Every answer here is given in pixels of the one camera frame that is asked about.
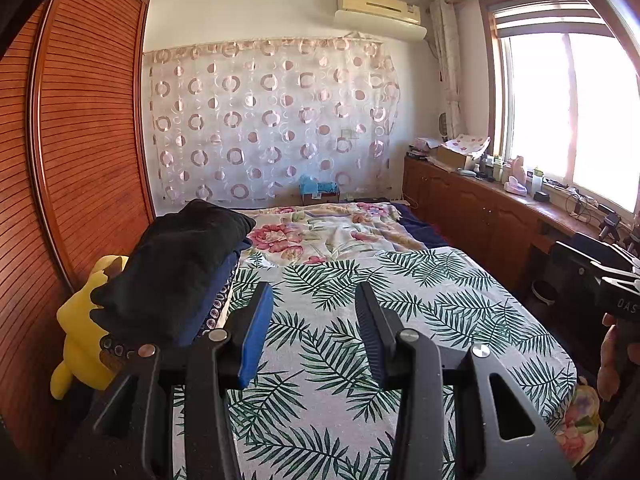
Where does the yellow plush toy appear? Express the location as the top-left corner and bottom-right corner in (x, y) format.
(50, 255), (131, 401)

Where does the leaf print bedsheet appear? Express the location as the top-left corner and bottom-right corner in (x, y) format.
(170, 247), (578, 480)

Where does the blue box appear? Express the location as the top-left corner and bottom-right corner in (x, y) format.
(298, 176), (341, 203)

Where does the stack of papers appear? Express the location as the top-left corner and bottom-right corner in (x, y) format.
(407, 137), (441, 161)

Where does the waste bin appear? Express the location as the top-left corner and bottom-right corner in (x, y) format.
(530, 280), (559, 306)

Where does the navy blanket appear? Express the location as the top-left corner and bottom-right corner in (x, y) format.
(395, 202), (451, 251)

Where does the person's right hand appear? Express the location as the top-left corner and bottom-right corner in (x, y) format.
(597, 312), (640, 402)

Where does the wooden slatted wardrobe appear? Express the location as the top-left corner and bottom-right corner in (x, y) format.
(0, 0), (156, 461)

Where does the window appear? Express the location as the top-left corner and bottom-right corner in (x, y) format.
(480, 0), (640, 216)

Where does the black t-shirt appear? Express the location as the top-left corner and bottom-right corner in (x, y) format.
(90, 199), (257, 348)

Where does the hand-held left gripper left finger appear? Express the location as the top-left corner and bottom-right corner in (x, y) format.
(60, 280), (276, 480)

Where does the wall air conditioner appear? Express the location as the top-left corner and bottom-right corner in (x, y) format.
(334, 0), (428, 43)

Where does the circle-patterned sheer curtain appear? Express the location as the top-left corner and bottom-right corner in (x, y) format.
(142, 35), (403, 206)

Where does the folded navy garment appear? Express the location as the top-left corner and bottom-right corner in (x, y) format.
(165, 237), (253, 348)

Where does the wooden sideboard cabinet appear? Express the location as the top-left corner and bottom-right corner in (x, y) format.
(402, 152), (616, 301)

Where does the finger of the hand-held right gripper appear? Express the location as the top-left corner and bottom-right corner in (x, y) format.
(552, 241), (609, 282)

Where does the floral blanket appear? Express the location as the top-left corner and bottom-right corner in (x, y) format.
(240, 201), (431, 266)

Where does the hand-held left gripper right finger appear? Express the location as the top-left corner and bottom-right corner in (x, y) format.
(354, 280), (576, 480)

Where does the pink white ornament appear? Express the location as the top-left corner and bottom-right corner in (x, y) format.
(502, 155), (529, 196)

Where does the beige patterned window curtain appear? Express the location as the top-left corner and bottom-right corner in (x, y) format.
(429, 0), (468, 141)

